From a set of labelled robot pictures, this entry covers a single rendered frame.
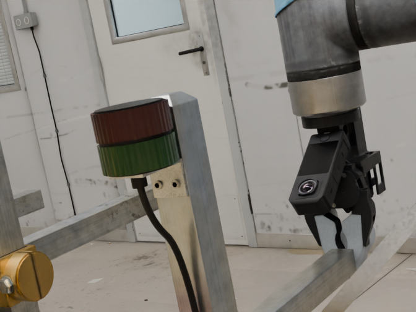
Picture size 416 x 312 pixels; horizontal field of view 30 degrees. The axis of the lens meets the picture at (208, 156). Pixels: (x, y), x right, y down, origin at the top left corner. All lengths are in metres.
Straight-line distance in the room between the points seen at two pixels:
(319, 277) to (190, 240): 0.29
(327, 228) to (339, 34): 0.24
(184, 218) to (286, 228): 3.36
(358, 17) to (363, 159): 0.18
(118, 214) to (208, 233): 0.36
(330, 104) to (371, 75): 2.62
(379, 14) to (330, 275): 0.30
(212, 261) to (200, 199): 0.05
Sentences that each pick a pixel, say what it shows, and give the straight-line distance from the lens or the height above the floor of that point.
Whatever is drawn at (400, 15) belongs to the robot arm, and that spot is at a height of 1.13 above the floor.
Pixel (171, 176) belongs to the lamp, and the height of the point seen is 1.04.
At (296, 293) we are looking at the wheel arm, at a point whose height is 0.86.
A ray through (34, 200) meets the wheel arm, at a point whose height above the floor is 0.95.
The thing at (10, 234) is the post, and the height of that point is 0.99.
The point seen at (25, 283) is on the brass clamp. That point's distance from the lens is 0.79.
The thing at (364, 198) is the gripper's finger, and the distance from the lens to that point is 0.94.
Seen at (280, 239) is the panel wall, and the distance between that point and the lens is 4.02.
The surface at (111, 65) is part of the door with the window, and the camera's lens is 4.52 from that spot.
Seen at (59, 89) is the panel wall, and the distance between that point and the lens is 4.88.
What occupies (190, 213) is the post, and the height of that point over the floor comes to 1.01.
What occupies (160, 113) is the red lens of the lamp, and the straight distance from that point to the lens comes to 0.57.
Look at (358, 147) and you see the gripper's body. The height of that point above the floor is 0.98.
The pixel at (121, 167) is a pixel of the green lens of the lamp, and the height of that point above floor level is 1.07.
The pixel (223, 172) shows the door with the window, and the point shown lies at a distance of 4.12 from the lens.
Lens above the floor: 1.15
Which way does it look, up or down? 9 degrees down
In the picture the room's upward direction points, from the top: 11 degrees counter-clockwise
